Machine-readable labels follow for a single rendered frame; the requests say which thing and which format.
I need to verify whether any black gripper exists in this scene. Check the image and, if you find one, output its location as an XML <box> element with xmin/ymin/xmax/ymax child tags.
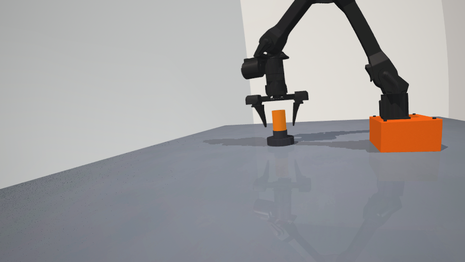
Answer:
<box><xmin>245</xmin><ymin>73</ymin><xmax>309</xmax><ymax>127</ymax></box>

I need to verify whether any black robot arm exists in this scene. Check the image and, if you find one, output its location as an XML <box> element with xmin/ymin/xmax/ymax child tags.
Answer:
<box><xmin>241</xmin><ymin>0</ymin><xmax>411</xmax><ymax>120</ymax></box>

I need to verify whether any orange knob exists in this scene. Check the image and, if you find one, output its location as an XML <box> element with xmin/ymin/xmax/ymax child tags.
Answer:
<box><xmin>272</xmin><ymin>110</ymin><xmax>286</xmax><ymax>131</ymax></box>

